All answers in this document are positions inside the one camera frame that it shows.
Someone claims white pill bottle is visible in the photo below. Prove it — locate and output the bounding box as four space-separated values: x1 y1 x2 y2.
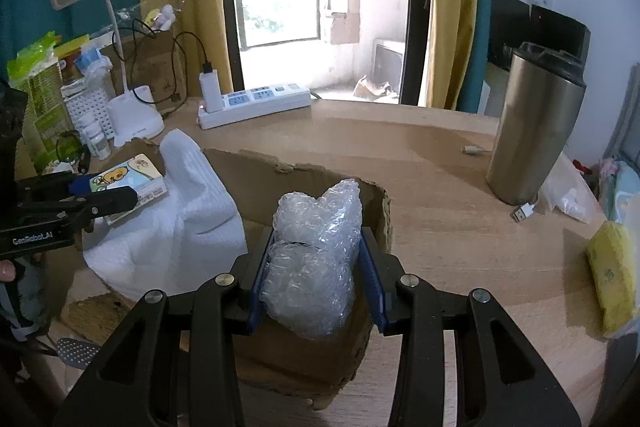
84 121 111 160

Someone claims white power strip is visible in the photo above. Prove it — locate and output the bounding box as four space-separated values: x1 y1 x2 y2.
198 83 311 130

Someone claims white charger plug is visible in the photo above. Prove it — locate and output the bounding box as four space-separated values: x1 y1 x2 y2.
198 70 224 113

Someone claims white perforated basket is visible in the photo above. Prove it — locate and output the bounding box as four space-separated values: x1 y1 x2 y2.
61 79 115 140

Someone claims yellow tissue pack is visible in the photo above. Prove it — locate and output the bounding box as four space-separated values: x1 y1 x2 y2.
586 221 639 338

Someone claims white desk lamp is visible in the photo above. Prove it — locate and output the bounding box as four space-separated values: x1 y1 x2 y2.
48 0 166 148

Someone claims blue patterned bedsheet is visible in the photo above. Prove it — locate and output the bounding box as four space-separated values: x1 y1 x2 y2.
598 157 639 223

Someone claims white paper towel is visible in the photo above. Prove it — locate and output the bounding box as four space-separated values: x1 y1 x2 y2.
84 130 247 301

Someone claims clear bubble wrap bundle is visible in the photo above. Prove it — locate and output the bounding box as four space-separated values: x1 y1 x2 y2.
260 179 362 340

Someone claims clear plastic bag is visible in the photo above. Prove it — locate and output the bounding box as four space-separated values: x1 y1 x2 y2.
539 153 600 225

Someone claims black monitor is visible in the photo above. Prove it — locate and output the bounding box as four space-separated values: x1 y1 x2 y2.
487 0 591 72

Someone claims brown cardboard box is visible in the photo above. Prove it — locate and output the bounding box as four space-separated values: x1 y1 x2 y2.
61 140 372 407

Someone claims steel travel mug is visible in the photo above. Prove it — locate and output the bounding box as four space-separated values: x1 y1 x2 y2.
486 42 586 206

